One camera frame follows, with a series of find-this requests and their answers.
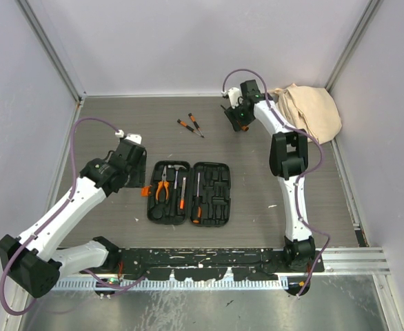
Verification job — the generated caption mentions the black plastic tool case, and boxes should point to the black plastic tool case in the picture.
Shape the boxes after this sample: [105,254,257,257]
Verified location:
[141,161,232,228]

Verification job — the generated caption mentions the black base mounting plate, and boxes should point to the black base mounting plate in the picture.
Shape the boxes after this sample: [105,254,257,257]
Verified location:
[91,248,311,281]

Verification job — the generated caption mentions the beige cloth bag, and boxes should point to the beige cloth bag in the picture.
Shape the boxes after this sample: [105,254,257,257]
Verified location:
[268,83,342,144]

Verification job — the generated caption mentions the small precision screwdriver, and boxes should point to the small precision screwdriver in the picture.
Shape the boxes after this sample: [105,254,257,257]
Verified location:
[176,119,198,134]
[188,113,205,138]

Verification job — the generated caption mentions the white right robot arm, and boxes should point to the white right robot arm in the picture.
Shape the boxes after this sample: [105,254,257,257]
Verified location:
[222,80,316,272]

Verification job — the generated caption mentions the orange black pliers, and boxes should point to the orange black pliers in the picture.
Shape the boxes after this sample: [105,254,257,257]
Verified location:
[155,165,170,202]

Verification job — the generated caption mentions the black handled screwdriver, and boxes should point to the black handled screwdriver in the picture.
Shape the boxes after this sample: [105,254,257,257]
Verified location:
[192,172,201,224]

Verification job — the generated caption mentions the slotted grey cable duct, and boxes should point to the slotted grey cable duct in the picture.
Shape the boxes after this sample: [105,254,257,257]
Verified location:
[52,277,288,291]

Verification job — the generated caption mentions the black handled claw hammer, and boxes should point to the black handled claw hammer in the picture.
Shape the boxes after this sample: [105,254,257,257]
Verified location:
[168,164,184,217]

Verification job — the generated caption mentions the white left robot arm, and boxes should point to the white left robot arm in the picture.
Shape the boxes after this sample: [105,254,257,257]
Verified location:
[0,134,146,298]

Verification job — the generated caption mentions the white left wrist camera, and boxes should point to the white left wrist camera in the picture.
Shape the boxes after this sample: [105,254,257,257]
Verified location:
[114,130,142,145]

